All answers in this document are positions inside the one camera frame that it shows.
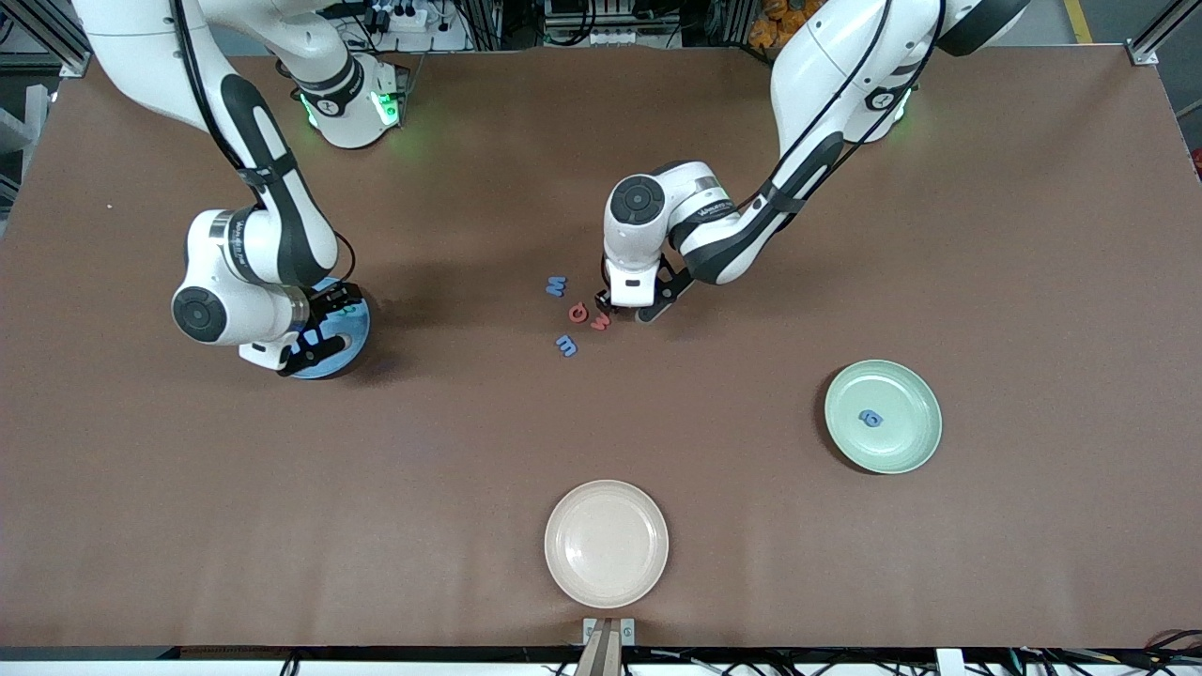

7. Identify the blue plate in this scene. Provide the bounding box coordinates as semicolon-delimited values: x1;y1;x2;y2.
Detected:
282;279;371;380

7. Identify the beige plate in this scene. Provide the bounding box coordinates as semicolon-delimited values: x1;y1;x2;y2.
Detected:
544;480;670;609

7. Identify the green plate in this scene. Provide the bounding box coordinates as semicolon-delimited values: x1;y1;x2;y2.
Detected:
824;360;943;475

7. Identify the brown table cover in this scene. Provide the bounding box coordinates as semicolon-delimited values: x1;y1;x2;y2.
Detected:
0;45;1202;649

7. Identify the orange snack bag pile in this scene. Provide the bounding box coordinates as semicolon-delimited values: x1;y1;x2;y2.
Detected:
748;0;827;50

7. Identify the white power strip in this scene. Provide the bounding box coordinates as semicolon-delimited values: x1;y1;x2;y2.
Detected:
319;0;428;34

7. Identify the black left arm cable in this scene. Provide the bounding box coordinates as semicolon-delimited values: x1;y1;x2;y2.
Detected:
742;0;945;212

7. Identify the dark frame post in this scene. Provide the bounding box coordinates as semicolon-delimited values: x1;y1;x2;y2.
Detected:
709;0;754;48

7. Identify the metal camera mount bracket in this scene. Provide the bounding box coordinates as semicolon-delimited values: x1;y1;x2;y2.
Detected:
582;617;637;647

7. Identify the grey side frame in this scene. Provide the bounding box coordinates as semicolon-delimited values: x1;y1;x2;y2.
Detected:
0;83;50;222

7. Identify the tan camera support post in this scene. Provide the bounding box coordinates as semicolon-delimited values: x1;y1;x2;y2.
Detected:
575;627;623;676

